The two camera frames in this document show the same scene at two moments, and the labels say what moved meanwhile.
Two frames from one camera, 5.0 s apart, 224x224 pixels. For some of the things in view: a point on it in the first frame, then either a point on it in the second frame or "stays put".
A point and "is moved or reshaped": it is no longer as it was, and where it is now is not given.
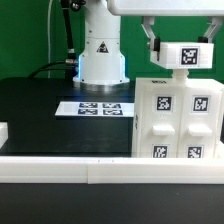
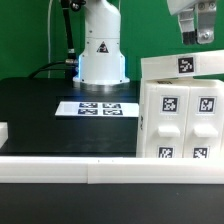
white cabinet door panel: (161, 120) is moved or reshaped
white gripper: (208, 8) -> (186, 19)
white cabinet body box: (177, 117) stays put
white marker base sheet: (96, 109) stays put
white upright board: (106, 170) stays put
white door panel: (199, 123) is moved or reshaped
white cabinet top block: (184, 55) is moved or reshaped
